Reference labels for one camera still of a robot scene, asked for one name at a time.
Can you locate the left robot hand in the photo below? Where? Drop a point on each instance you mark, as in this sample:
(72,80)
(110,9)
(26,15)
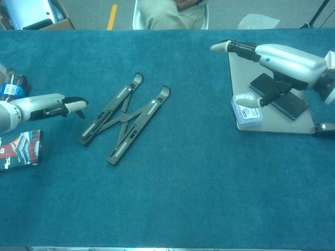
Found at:
(39,104)

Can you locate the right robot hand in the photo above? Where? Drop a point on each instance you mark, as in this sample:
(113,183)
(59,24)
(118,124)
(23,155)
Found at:
(293,62)

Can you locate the black folding laptop stand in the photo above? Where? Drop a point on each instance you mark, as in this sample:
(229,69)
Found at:
(123,117)

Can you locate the silver closed laptop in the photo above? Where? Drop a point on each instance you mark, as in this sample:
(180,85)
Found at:
(274,123)

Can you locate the cola bottle blue label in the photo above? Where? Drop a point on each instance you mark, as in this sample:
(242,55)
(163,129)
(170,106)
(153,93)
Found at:
(11,89)

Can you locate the black smartphone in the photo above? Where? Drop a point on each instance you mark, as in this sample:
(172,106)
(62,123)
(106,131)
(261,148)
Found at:
(293,104)

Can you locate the red black snack packet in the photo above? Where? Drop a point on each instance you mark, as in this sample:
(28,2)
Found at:
(21,149)

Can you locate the black tripod leg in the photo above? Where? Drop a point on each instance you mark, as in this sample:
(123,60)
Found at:
(318,13)

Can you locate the clear plastic bag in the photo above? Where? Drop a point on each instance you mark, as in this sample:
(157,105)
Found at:
(255,22)

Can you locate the clear plastic card box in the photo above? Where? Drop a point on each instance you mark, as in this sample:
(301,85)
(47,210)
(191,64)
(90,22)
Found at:
(248,117)

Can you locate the small black device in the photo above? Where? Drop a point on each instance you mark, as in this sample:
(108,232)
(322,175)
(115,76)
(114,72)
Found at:
(325,130)

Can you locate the brown cardboard box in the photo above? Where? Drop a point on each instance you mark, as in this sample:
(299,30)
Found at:
(64,24)

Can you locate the white plastic device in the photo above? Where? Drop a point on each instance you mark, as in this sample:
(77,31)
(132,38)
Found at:
(23,10)

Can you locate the yellow floor tape strip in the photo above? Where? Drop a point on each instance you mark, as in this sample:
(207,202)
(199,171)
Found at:
(112,17)

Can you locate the seated person beige trousers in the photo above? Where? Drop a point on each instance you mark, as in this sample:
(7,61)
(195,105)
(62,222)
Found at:
(162,15)

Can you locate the blue felt table cover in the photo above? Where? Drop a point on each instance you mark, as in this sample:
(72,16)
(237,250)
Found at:
(183,183)

